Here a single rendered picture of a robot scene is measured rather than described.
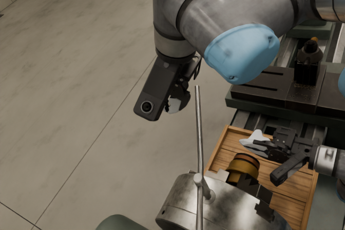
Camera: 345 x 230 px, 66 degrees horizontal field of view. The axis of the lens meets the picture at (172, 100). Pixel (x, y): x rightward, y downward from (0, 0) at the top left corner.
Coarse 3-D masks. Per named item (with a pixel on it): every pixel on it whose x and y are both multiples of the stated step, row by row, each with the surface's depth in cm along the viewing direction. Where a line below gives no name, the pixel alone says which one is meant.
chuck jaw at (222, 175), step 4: (220, 168) 76; (188, 172) 76; (192, 172) 76; (196, 172) 76; (208, 172) 75; (212, 172) 75; (220, 172) 75; (224, 172) 75; (228, 172) 75; (208, 176) 75; (212, 176) 75; (216, 176) 74; (220, 176) 74; (224, 176) 74; (220, 180) 74; (224, 180) 73
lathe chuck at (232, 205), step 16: (192, 176) 64; (176, 192) 65; (192, 192) 61; (224, 192) 58; (240, 192) 58; (192, 208) 58; (208, 208) 57; (224, 208) 56; (240, 208) 56; (224, 224) 54; (240, 224) 54; (256, 224) 55; (272, 224) 56; (288, 224) 59
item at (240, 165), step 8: (240, 152) 77; (232, 160) 77; (240, 160) 74; (248, 160) 74; (256, 160) 75; (232, 168) 73; (240, 168) 73; (248, 168) 73; (256, 168) 74; (232, 176) 73; (256, 176) 73; (232, 184) 76
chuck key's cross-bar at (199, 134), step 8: (200, 104) 64; (200, 112) 63; (200, 120) 62; (200, 128) 61; (200, 136) 60; (200, 144) 59; (200, 152) 58; (200, 160) 57; (200, 168) 56; (200, 192) 52; (200, 200) 51; (200, 208) 50; (200, 216) 49; (200, 224) 48
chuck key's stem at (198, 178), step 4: (196, 176) 53; (200, 176) 53; (196, 180) 52; (200, 180) 52; (204, 180) 53; (196, 184) 53; (200, 184) 52; (204, 184) 53; (204, 188) 54; (208, 188) 55; (204, 192) 55; (208, 192) 56; (204, 196) 56; (208, 196) 57
